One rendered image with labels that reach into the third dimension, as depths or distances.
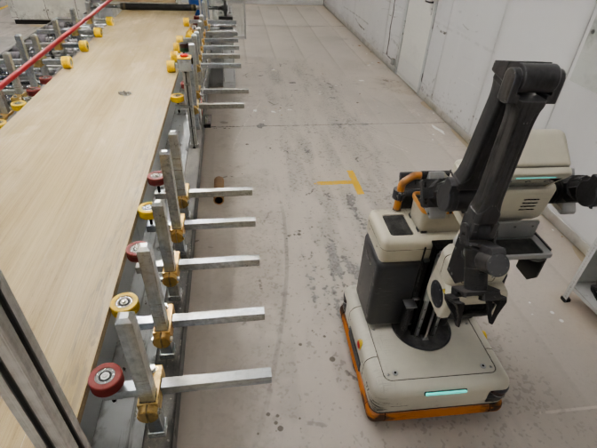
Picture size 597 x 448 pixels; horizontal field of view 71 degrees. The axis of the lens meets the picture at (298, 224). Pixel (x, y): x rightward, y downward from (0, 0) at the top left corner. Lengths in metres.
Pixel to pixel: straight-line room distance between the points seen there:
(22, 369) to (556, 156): 1.28
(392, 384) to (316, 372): 0.47
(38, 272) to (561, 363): 2.45
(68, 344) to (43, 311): 0.16
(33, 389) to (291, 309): 2.03
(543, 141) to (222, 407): 1.68
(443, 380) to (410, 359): 0.15
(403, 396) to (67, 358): 1.29
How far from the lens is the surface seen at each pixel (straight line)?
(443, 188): 1.23
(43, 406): 0.60
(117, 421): 1.48
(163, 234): 1.43
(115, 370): 1.22
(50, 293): 1.49
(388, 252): 1.76
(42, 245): 1.69
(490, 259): 1.09
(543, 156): 1.36
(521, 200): 1.46
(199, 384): 1.21
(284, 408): 2.14
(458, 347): 2.14
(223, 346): 2.35
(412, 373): 1.98
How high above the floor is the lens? 1.85
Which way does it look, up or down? 36 degrees down
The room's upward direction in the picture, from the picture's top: 3 degrees clockwise
